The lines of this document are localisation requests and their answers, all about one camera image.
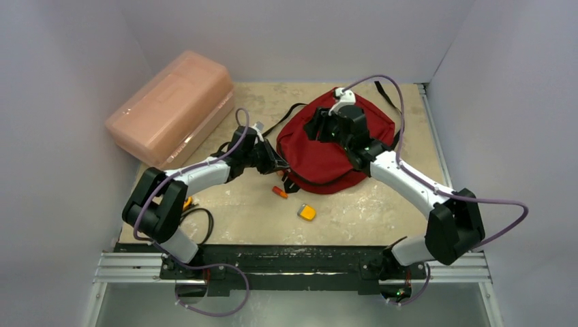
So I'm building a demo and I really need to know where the red backpack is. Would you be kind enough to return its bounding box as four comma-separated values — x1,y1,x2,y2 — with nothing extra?
262,80,403,196

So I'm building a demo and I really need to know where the pink translucent storage box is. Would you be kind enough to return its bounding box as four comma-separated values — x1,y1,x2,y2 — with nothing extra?
106,50,234,170

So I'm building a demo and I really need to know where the yellow grey eraser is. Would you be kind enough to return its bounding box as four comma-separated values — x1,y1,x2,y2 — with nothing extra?
297,204,316,221

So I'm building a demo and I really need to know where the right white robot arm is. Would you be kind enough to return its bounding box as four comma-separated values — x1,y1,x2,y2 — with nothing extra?
304,105,485,277

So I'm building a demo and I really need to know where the yellow tape measure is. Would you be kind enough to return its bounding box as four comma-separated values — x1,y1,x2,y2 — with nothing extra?
183,196,194,211

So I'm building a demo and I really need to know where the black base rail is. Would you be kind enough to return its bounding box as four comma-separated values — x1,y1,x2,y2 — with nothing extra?
112,243,430,299

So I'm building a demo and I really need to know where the black coiled cable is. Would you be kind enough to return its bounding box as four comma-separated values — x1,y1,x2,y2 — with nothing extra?
180,206,215,247

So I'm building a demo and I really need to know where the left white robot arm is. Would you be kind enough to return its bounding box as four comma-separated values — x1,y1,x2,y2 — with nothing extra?
121,127,289,279

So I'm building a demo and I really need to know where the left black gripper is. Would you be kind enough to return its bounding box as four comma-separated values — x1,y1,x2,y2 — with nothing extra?
242,138,289,175

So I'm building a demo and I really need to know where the red orange marker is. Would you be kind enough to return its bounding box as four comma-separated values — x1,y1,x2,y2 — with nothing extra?
272,187,288,199

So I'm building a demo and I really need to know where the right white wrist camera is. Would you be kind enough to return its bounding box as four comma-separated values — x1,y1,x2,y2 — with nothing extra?
328,87,356,116

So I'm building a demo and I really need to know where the aluminium frame rail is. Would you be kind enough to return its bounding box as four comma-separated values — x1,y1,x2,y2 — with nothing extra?
85,83,504,327

